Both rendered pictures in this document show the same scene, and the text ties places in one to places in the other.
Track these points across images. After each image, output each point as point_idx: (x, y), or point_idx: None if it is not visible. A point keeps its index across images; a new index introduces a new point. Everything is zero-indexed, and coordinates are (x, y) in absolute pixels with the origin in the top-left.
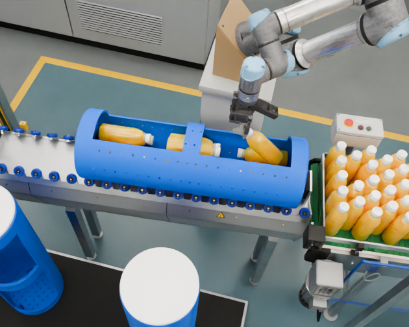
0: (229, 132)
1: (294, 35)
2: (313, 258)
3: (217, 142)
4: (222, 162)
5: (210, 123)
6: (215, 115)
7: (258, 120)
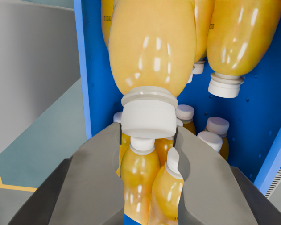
0: (87, 118)
1: None
2: None
3: (103, 119)
4: (270, 180)
5: (35, 103)
6: (19, 106)
7: None
